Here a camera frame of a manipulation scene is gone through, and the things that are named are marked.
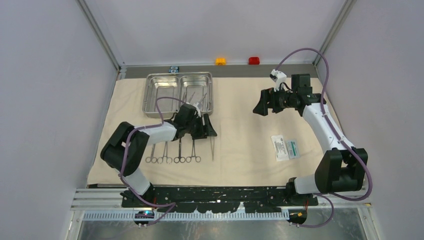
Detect wire mesh steel basket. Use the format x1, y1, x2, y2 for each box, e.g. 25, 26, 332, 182
146, 71, 213, 119

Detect short steel scissors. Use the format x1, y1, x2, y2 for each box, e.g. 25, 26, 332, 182
173, 138, 186, 164

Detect small blue owl toy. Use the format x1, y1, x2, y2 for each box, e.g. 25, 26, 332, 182
168, 66, 179, 74

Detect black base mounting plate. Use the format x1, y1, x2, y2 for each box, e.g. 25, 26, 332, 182
120, 186, 319, 215

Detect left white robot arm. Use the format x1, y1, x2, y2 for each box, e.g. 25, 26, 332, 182
100, 103, 218, 207

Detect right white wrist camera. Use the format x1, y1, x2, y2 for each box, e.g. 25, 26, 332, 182
269, 69, 287, 92

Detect right steel tray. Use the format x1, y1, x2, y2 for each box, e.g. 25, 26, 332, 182
179, 73, 214, 114

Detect red button block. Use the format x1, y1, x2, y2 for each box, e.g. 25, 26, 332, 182
248, 56, 260, 65

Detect green white packet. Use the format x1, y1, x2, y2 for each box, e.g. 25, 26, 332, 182
286, 139, 301, 160

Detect long steel forceps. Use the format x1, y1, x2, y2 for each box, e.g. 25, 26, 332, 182
157, 141, 173, 165

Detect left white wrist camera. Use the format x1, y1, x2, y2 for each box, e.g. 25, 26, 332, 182
189, 102, 203, 118

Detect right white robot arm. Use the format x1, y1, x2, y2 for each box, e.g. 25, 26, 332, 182
252, 69, 368, 205

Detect beige cloth wrap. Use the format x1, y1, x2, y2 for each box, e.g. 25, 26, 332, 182
87, 77, 324, 187

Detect yellow button block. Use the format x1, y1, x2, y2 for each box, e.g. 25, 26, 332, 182
214, 57, 227, 66

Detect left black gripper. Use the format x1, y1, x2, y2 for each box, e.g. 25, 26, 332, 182
184, 113, 216, 140

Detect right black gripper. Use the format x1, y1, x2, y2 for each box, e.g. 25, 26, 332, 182
253, 84, 298, 116

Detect left steel tray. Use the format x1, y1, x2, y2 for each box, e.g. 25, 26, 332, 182
142, 73, 179, 116

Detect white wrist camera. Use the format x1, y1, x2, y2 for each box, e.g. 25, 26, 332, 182
189, 102, 203, 118
269, 69, 287, 92

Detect white sterile pouch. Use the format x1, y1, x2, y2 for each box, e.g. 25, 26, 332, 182
270, 135, 290, 162

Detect steel tray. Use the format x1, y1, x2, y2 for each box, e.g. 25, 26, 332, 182
179, 73, 214, 114
142, 73, 179, 116

